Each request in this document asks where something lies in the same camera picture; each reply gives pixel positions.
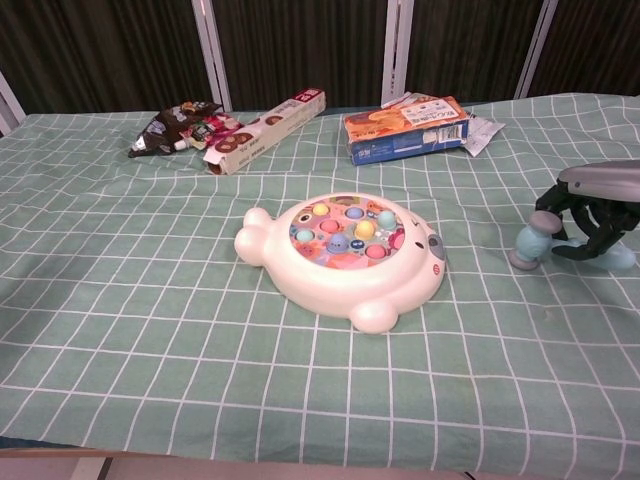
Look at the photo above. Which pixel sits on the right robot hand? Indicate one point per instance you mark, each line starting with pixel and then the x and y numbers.
pixel 610 182

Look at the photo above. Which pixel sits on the light blue toy hammer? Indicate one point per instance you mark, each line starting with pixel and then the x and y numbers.
pixel 532 242

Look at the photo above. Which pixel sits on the white whack-a-mole toy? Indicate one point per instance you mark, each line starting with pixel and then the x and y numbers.
pixel 320 285

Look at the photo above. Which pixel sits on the silver white snack packet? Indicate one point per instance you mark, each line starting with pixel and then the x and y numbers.
pixel 482 132

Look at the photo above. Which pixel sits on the orange and blue biscuit box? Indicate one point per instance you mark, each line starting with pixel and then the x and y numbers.
pixel 400 130

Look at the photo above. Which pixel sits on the long beige cookie box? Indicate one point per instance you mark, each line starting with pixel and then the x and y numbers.
pixel 270 122

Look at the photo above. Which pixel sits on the red snack packet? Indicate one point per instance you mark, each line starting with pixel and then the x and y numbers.
pixel 215 125

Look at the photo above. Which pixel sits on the dark brown snack bag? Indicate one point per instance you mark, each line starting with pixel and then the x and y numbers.
pixel 160 132

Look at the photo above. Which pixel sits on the green checked tablecloth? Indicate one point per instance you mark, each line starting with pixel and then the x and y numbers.
pixel 150 300

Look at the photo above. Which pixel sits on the white partition post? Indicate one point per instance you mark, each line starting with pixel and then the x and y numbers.
pixel 10 105
pixel 537 45
pixel 210 50
pixel 397 50

